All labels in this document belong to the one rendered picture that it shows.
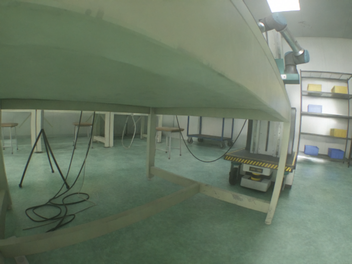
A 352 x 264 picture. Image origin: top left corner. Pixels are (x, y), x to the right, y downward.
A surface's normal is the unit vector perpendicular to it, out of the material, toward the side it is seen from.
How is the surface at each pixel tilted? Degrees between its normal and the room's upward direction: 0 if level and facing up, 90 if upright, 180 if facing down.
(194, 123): 90
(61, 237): 90
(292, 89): 90
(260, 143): 90
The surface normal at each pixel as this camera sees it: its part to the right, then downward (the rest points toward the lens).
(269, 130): -0.68, 0.02
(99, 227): 0.75, 0.10
